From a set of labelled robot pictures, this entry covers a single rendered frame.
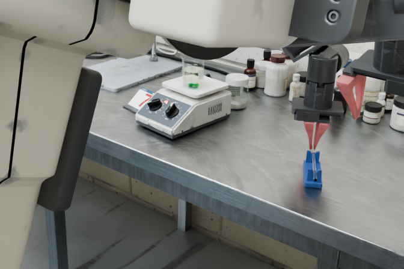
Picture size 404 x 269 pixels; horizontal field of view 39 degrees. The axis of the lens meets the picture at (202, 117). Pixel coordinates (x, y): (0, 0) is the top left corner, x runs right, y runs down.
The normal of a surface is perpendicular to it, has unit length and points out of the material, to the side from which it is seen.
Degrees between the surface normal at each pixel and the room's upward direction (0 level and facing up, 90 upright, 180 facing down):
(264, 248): 90
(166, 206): 90
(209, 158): 0
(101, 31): 109
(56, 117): 90
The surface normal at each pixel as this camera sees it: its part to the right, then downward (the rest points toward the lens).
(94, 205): 0.03, -0.92
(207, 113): 0.73, 0.29
